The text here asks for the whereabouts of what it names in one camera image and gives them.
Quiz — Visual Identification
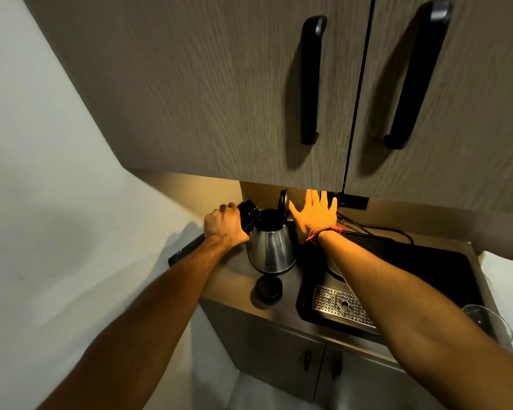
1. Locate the wide wooden upper cabinet door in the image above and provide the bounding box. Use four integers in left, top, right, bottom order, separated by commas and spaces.
21, 0, 373, 193

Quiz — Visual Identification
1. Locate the clear drinking glass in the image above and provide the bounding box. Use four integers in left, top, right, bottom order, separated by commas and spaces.
461, 304, 513, 348

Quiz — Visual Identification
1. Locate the person's left hand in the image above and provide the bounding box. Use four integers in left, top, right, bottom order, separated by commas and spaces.
203, 202, 250, 252

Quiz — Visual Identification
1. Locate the narrow wooden upper cabinet door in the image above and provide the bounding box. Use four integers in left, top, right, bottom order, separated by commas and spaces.
345, 0, 513, 216

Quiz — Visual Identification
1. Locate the grey lower cabinet door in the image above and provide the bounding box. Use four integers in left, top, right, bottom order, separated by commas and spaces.
200, 298, 326, 404
314, 343, 446, 410

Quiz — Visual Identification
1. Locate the person's right forearm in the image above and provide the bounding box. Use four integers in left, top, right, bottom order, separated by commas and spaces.
315, 229, 513, 410

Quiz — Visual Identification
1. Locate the black flat bar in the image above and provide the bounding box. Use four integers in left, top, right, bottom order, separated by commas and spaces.
168, 234, 206, 268

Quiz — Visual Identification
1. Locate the perforated steel drip tray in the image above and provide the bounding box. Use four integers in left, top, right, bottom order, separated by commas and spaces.
312, 285, 378, 329

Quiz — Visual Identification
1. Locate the white cloth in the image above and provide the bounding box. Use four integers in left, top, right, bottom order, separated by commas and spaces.
478, 251, 513, 368

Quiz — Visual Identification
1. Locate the black upper cabinet handle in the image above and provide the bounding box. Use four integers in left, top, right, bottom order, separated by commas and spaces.
383, 0, 453, 150
300, 15, 328, 146

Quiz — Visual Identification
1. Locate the black coffee machine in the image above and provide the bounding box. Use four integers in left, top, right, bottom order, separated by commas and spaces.
296, 233, 485, 343

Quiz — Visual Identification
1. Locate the black round cap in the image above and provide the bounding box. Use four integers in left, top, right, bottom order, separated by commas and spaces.
255, 275, 284, 305

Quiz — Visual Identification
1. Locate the person's right hand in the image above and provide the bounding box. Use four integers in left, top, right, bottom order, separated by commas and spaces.
288, 190, 340, 244

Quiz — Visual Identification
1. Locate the stainless steel electric kettle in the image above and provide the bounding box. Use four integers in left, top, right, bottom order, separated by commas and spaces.
237, 189, 299, 276

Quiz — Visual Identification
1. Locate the red thread bracelet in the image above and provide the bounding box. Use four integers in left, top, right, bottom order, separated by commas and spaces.
306, 225, 346, 245

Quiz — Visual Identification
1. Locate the person's left forearm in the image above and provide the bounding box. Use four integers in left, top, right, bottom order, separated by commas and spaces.
38, 235, 237, 410

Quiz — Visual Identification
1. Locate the black power cable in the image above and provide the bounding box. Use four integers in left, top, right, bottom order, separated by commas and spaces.
336, 212, 414, 245

